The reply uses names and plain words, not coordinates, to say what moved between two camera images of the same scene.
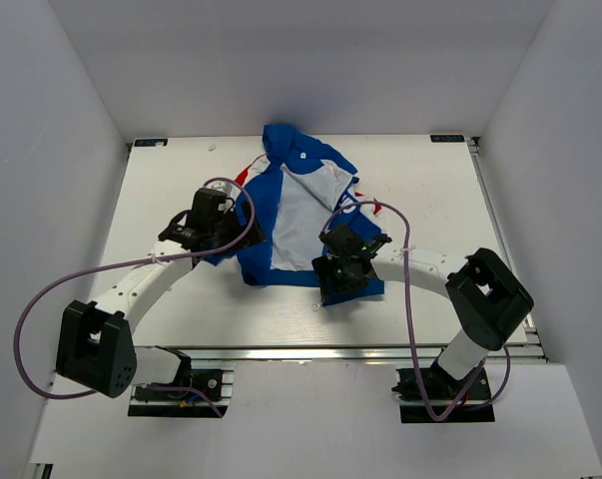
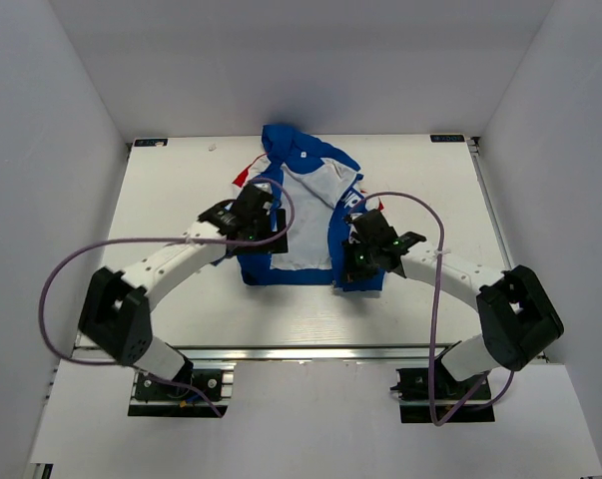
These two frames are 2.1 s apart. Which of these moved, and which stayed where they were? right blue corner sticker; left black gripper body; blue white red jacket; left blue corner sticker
Moved: left black gripper body
Stayed: left blue corner sticker; right blue corner sticker; blue white red jacket
